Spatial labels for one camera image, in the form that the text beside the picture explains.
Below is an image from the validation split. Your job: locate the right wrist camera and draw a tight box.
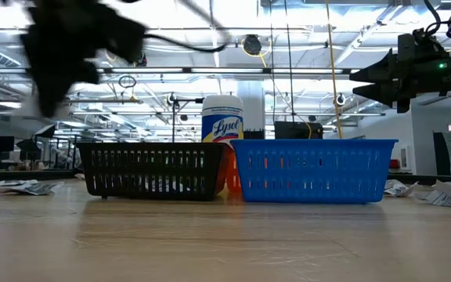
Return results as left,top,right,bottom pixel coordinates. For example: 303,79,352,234
397,29,448,56

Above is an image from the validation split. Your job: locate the white building pillar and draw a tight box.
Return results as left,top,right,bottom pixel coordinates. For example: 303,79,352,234
237,81,266,132

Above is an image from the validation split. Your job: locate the yellow power cable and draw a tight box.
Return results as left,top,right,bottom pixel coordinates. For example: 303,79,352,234
325,0,345,140

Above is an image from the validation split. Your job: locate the black equipment box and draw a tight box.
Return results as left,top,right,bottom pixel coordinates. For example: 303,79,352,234
274,121,324,140

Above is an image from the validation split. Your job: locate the black left camera cable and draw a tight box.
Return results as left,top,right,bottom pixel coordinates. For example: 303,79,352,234
143,33,229,54

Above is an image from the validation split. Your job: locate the white pad packet dark print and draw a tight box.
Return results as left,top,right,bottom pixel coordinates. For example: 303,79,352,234
384,179,420,197
413,179,451,208

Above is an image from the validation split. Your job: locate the black ceiling cable reel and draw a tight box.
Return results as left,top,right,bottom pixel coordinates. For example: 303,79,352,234
242,34,263,56

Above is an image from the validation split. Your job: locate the black aluminium table frame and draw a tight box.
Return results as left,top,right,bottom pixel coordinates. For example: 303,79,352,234
0,168,451,186

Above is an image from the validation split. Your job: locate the black upright panel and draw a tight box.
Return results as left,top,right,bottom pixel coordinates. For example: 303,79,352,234
432,132,451,176

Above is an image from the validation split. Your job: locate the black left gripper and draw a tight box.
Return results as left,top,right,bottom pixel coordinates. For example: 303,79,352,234
20,3,148,118

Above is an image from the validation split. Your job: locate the black plastic basket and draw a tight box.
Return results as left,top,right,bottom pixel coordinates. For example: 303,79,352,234
77,141,229,202

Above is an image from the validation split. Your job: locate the white framed panel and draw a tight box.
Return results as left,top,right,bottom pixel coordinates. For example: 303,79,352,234
399,145,410,170

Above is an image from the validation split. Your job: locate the Lysol wipes canister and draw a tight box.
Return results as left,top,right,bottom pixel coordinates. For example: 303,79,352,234
200,94,245,150

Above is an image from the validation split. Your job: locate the orange plastic basket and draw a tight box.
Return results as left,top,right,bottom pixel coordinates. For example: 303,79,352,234
225,146,243,193

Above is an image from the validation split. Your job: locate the blue plastic basket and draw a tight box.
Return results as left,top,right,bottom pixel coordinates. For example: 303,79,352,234
229,139,399,204

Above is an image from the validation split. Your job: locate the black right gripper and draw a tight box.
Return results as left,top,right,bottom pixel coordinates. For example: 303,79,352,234
348,48,451,114

